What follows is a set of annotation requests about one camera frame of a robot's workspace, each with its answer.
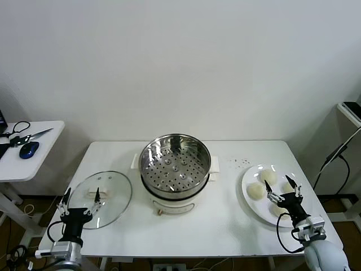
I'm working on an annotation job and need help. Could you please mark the black flat device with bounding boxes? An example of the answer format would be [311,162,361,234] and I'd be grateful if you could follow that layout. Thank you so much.
[342,100,361,123]

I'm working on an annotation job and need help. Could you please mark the white side table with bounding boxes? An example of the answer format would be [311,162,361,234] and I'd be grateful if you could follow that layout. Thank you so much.
[0,120,66,249]

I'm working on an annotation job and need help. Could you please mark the blue computer mouse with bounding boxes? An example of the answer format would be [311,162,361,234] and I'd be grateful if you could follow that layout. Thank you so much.
[19,141,40,159]

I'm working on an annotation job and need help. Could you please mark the white floor cable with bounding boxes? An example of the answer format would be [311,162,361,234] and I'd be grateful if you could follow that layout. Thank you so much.
[22,194,59,218]

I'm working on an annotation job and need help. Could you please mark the white electric cooker pot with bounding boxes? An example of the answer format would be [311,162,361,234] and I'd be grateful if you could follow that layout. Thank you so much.
[130,153,221,217]

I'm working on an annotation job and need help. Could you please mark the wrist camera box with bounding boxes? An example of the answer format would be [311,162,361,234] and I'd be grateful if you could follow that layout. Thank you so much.
[35,241,71,258]
[298,216,327,241]

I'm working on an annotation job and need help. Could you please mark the black floor cable bundle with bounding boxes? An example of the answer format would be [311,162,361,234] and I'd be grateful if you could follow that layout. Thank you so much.
[0,244,29,271]

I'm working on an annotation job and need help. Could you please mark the black handled scissors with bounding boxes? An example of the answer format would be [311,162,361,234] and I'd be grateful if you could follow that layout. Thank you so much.
[6,120,54,148]

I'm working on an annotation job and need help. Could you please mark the thin white cable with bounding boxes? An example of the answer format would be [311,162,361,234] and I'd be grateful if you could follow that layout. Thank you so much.
[324,125,361,170]

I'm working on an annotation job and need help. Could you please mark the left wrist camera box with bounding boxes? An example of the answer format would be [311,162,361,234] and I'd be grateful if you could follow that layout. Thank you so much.
[35,241,71,258]

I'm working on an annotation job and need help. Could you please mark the black power adapter cable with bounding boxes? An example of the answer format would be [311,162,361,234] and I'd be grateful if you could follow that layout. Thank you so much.
[312,143,351,198]

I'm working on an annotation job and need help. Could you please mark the perforated steel steamer basket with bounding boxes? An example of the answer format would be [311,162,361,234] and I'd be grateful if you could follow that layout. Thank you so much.
[138,134,212,198]

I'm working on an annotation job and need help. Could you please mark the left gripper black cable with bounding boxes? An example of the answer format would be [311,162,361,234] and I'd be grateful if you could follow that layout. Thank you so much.
[46,220,66,244]

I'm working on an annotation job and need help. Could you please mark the round glass pot lid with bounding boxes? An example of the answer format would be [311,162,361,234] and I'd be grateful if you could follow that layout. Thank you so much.
[67,170,133,230]

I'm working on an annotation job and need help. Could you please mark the round white plate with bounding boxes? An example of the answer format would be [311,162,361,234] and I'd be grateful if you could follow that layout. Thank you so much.
[241,164,314,228]

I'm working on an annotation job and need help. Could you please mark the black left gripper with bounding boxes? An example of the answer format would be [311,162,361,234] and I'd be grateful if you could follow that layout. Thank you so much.
[57,187,103,243]

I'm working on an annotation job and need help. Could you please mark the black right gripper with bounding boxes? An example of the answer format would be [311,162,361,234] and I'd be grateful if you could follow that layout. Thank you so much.
[264,174,310,224]

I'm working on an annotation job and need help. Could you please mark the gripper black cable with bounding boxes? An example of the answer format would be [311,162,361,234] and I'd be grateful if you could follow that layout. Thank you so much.
[46,220,66,244]
[276,213,307,254]

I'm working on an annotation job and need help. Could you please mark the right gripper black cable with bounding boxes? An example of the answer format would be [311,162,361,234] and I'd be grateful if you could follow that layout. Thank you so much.
[276,213,307,254]

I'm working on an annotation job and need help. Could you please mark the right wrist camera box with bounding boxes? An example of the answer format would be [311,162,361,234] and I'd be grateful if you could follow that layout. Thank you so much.
[298,216,327,241]

